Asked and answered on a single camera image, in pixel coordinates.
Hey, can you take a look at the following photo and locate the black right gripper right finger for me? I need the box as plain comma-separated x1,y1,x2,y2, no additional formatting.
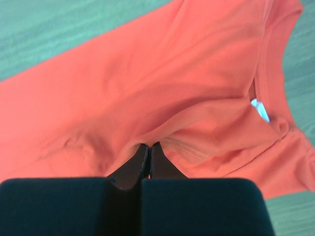
142,143,275,236

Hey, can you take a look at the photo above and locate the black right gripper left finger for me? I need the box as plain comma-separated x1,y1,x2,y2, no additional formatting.
0,145,149,236

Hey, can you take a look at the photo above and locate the orange t-shirt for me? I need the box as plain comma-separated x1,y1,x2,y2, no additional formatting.
0,0,315,198

